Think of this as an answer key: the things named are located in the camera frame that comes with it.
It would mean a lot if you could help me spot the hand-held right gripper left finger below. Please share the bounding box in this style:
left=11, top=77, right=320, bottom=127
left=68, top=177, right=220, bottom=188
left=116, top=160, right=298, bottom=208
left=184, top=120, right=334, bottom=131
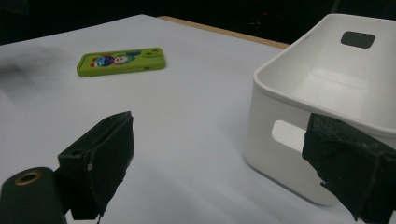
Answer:
left=57, top=110, right=135, bottom=222

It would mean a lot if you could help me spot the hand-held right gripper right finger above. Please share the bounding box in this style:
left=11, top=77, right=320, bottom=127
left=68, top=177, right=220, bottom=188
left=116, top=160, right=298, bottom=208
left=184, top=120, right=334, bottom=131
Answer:
left=301, top=112, right=396, bottom=224

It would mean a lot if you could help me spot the white plastic storage box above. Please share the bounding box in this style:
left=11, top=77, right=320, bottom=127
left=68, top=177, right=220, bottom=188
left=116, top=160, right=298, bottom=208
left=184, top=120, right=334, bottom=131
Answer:
left=244, top=13, right=396, bottom=207

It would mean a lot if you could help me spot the green cartoon phone case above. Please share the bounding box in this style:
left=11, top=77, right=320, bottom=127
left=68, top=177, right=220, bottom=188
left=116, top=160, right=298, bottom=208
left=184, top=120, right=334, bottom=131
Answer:
left=76, top=47, right=167, bottom=78

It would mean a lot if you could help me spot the white table mat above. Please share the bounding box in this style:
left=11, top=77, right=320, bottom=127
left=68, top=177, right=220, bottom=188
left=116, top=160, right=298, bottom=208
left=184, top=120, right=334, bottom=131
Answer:
left=0, top=13, right=396, bottom=224

